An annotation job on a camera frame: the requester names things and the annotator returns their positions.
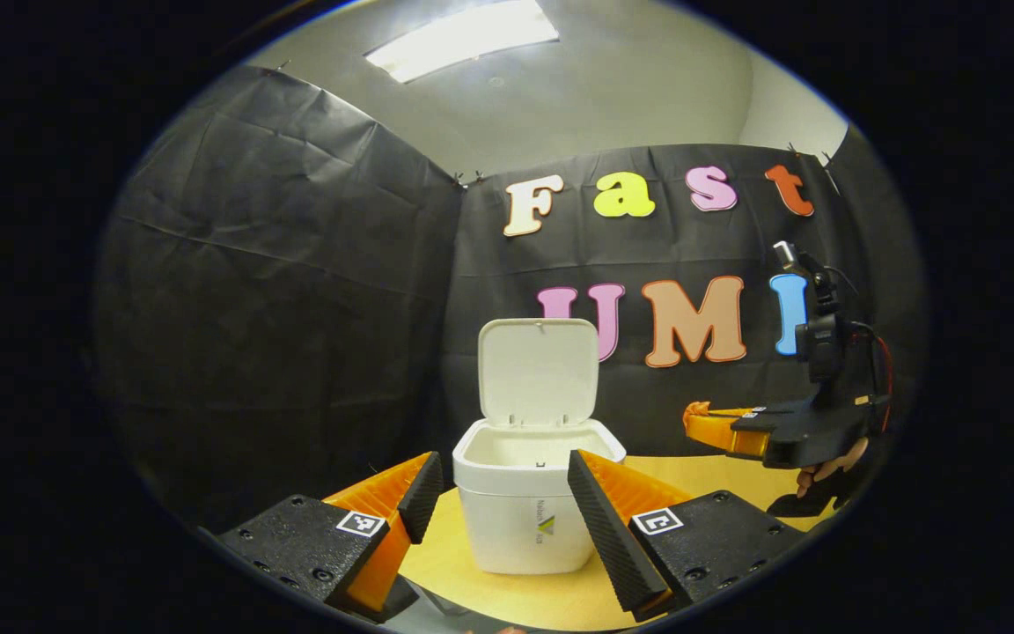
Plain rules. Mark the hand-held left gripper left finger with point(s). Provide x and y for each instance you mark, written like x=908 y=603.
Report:
x=423 y=497

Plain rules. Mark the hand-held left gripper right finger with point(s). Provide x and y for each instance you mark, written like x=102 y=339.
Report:
x=608 y=537

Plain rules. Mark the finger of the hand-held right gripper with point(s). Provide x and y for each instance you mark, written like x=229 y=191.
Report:
x=723 y=433
x=736 y=411

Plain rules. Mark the ceiling light panel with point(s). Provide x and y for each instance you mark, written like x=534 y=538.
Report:
x=463 y=40

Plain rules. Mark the orange paper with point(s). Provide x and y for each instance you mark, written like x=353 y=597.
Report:
x=694 y=409

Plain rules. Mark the white desktop garbage bin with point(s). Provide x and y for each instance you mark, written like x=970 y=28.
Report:
x=516 y=519

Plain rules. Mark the black backdrop cloth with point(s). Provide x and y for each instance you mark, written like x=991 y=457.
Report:
x=296 y=282

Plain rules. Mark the wooden desktop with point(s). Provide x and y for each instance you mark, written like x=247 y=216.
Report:
x=516 y=599

